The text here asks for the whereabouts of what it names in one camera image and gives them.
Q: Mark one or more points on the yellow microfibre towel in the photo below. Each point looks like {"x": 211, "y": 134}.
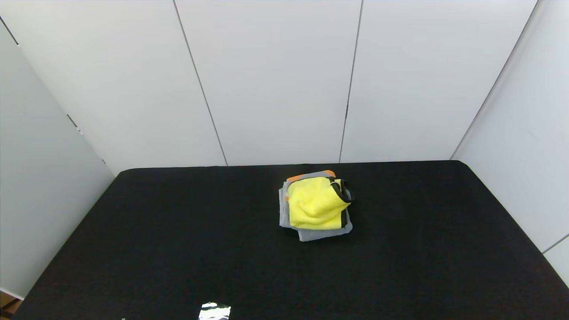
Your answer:
{"x": 315, "y": 202}

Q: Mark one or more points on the grey towel with orange stripe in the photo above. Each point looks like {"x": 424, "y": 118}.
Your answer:
{"x": 311, "y": 234}

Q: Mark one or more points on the black tablecloth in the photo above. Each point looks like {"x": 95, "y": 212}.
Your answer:
{"x": 422, "y": 249}

